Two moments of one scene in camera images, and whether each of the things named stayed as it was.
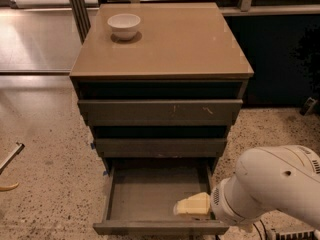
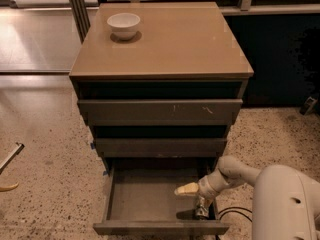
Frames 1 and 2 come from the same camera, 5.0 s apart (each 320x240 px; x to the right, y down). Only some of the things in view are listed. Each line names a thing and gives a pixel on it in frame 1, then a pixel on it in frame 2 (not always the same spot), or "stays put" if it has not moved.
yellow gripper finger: (198, 204) -> (188, 188)
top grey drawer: (160, 112) stays put
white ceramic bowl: (124, 26) stays put
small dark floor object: (309, 103) stays put
